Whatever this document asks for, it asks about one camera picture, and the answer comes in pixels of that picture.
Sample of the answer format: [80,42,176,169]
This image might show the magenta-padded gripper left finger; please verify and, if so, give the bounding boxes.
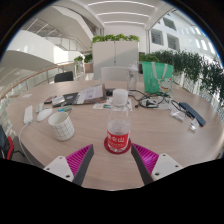
[43,143,95,187]

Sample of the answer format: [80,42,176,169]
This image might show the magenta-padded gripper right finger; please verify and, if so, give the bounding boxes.
[130,143,184,186]

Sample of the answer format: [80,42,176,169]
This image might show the clear red-labelled water bottle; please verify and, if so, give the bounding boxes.
[106,88,131,154]

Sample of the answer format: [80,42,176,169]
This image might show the white grid-pattern mug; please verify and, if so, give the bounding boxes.
[47,111,76,142]

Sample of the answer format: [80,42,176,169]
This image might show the small white packet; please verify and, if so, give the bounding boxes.
[169,108,187,122]
[190,117,201,132]

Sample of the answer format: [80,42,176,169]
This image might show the white computer mouse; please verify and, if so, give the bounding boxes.
[36,108,54,123]

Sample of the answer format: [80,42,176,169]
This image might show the red and black chair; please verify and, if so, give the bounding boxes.
[0,124,15,160]

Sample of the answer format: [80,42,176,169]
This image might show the dark blue flat case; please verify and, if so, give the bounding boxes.
[178,101,207,128]

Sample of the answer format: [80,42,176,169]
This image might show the white power strip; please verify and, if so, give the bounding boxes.
[23,105,34,125]

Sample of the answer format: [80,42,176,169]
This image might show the small white device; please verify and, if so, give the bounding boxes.
[35,102,45,114]

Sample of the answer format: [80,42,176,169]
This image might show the black wallet with white card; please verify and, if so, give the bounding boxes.
[51,92,81,108]

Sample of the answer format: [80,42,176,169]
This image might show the colourful sticker sheet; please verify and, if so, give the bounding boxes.
[92,97,133,112]

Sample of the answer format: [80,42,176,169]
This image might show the green tote bag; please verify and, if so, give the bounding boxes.
[141,61,175,95]

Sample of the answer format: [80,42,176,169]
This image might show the small black pouch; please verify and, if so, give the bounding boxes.
[104,87,116,97]

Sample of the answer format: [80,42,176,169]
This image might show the clear tumbler bottle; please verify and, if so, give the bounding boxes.
[126,63,139,92]

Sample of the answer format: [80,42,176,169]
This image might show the glass railing with wooden handrail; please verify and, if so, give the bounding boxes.
[0,63,76,101]

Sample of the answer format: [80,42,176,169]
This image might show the long green plant hedge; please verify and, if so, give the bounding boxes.
[151,49,224,104]

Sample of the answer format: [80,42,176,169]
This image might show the white office chair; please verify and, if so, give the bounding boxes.
[100,65,129,82]

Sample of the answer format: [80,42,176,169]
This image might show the potted green plant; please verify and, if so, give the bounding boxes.
[83,53,94,74]
[73,55,84,73]

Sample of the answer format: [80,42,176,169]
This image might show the tall white cabinet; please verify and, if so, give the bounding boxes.
[91,40,140,81]

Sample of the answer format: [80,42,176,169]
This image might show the green plants atop cabinet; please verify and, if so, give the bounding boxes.
[91,33,141,44]

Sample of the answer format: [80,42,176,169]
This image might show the ceiling light strips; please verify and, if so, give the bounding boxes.
[86,0,156,26]

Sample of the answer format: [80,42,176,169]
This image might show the white power strip cable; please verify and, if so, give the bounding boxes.
[18,122,34,164]

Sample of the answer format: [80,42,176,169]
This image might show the tangled black cables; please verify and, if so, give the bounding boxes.
[128,89,188,118]

